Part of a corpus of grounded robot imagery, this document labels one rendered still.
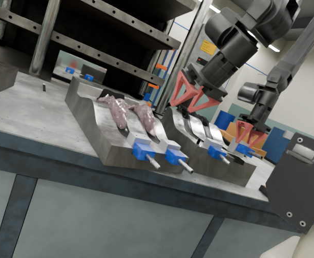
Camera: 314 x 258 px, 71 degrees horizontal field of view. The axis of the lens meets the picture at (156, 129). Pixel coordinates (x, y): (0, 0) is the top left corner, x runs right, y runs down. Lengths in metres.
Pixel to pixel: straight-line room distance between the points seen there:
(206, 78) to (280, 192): 0.27
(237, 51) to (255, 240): 0.80
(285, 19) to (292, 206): 0.34
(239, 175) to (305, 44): 0.48
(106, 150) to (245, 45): 0.37
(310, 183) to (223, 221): 0.48
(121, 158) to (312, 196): 0.39
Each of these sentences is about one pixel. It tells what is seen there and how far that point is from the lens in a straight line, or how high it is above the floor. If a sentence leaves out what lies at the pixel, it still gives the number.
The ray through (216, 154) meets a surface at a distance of 0.72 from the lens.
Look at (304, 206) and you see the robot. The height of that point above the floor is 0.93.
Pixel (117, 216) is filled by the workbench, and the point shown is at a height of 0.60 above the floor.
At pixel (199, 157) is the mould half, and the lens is 0.73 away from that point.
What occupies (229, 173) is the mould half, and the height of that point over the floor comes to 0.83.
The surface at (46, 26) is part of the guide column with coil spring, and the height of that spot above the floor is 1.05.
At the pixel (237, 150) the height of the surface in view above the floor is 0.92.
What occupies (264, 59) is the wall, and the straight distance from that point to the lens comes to 9.97.
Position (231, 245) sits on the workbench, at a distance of 1.02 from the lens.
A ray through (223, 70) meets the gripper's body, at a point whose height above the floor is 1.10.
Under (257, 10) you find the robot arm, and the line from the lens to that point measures 0.47.
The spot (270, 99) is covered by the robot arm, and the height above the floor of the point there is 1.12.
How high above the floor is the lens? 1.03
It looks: 12 degrees down
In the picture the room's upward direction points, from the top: 24 degrees clockwise
